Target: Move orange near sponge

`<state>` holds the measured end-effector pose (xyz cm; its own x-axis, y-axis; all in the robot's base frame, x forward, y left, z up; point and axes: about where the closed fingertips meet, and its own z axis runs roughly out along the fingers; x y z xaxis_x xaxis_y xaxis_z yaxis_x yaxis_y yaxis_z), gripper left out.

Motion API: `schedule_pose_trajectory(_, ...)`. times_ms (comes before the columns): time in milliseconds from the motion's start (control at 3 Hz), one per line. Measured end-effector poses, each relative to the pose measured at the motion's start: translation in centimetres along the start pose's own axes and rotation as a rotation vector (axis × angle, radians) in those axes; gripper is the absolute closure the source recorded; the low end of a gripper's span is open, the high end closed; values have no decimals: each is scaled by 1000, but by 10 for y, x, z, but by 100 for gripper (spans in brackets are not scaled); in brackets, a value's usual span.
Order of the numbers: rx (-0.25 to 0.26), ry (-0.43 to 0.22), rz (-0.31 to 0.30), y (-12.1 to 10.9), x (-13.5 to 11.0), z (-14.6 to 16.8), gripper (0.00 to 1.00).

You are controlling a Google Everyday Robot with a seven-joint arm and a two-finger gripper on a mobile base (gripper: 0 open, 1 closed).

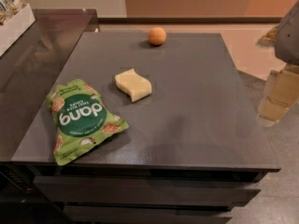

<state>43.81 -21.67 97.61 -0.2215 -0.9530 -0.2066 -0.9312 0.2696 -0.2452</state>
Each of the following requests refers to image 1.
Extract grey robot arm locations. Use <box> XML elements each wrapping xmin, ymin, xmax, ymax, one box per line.
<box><xmin>256</xmin><ymin>1</ymin><xmax>299</xmax><ymax>127</ymax></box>

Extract orange fruit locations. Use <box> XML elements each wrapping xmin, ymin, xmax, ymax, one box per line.
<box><xmin>148</xmin><ymin>27</ymin><xmax>166</xmax><ymax>46</ymax></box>

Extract green dang chips bag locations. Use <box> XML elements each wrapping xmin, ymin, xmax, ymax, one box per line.
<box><xmin>46</xmin><ymin>79</ymin><xmax>129</xmax><ymax>166</ymax></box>

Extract dark drawer cabinet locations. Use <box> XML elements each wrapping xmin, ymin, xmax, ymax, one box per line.
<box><xmin>13</xmin><ymin>33</ymin><xmax>279</xmax><ymax>224</ymax></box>

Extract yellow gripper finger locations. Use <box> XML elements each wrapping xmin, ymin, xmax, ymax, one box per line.
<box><xmin>256</xmin><ymin>63</ymin><xmax>299</xmax><ymax>127</ymax></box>

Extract yellow wavy sponge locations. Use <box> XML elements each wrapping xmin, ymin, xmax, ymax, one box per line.
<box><xmin>115</xmin><ymin>68</ymin><xmax>152</xmax><ymax>103</ymax></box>

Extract dark side counter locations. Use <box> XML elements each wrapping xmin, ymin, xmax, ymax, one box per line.
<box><xmin>0</xmin><ymin>8</ymin><xmax>99</xmax><ymax>164</ymax></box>

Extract white box with snacks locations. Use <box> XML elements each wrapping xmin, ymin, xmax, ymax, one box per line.
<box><xmin>0</xmin><ymin>0</ymin><xmax>36</xmax><ymax>57</ymax></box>

